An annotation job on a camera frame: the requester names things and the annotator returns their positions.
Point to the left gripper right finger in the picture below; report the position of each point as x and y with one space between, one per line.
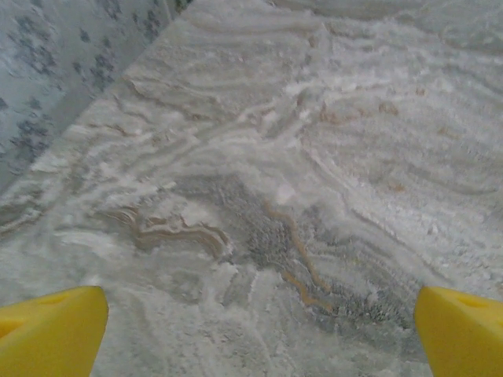
463 337

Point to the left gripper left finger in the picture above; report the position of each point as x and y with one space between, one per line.
51 334

